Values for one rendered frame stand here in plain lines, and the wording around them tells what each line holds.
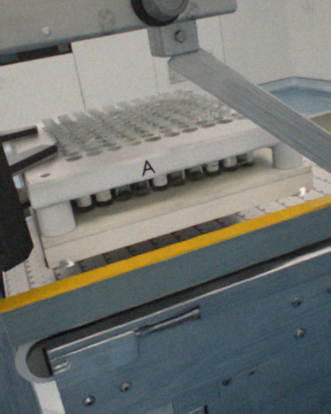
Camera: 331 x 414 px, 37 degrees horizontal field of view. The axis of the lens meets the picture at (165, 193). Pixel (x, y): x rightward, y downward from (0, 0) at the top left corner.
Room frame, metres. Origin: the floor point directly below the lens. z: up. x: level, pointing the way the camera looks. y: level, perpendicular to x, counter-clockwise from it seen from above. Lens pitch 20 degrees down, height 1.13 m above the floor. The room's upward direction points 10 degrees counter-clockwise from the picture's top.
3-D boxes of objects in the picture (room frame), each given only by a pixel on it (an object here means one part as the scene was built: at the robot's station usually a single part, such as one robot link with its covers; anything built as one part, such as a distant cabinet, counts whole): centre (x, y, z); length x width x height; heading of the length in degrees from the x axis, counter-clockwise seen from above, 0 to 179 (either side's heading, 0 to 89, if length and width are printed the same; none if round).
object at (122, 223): (0.50, 0.02, 0.97); 0.24 x 0.24 x 0.02; 17
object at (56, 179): (0.50, 0.02, 1.02); 0.25 x 0.24 x 0.02; 17
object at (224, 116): (0.44, -0.06, 1.00); 0.01 x 0.01 x 0.07
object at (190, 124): (0.43, -0.03, 1.00); 0.01 x 0.01 x 0.07
